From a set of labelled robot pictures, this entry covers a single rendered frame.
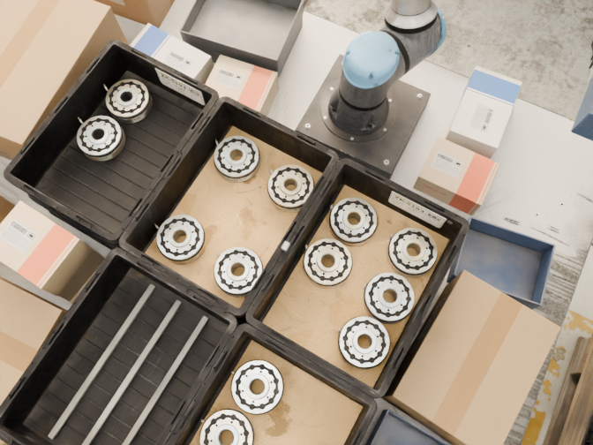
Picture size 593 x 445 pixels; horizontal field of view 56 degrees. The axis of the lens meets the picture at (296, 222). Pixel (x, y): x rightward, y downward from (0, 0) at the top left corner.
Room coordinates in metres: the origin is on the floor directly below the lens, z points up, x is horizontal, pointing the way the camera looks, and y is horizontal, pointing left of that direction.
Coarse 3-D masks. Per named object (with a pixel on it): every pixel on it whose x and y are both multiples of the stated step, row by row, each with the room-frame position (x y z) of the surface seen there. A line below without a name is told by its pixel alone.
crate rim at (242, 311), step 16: (224, 96) 0.66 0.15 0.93; (256, 112) 0.62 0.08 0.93; (288, 128) 0.58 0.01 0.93; (192, 144) 0.55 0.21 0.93; (320, 144) 0.54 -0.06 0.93; (176, 160) 0.51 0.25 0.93; (336, 160) 0.50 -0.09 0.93; (160, 192) 0.44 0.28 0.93; (144, 208) 0.41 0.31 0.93; (304, 208) 0.39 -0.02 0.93; (288, 240) 0.33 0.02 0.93; (144, 256) 0.31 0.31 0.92; (272, 256) 0.29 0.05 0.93; (176, 272) 0.27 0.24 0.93; (192, 288) 0.24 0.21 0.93; (256, 288) 0.23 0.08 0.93; (224, 304) 0.20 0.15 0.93
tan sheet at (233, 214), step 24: (264, 144) 0.59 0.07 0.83; (264, 168) 0.53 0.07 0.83; (312, 168) 0.53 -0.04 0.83; (192, 192) 0.48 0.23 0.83; (216, 192) 0.48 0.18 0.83; (240, 192) 0.47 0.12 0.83; (264, 192) 0.47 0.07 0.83; (192, 216) 0.42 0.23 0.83; (216, 216) 0.42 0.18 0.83; (240, 216) 0.42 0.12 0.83; (264, 216) 0.41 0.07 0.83; (288, 216) 0.41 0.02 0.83; (216, 240) 0.36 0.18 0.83; (240, 240) 0.36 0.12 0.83; (264, 240) 0.36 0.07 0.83; (168, 264) 0.31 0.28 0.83; (192, 264) 0.31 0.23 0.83; (264, 264) 0.30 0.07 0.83; (216, 288) 0.26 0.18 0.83
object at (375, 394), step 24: (336, 168) 0.48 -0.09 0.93; (360, 168) 0.48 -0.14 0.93; (408, 192) 0.42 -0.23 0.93; (312, 216) 0.37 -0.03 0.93; (456, 216) 0.36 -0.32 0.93; (456, 240) 0.31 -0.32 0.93; (264, 288) 0.23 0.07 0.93; (432, 288) 0.22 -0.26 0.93; (408, 336) 0.13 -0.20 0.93; (312, 360) 0.09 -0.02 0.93; (360, 384) 0.04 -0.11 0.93; (384, 384) 0.04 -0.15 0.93
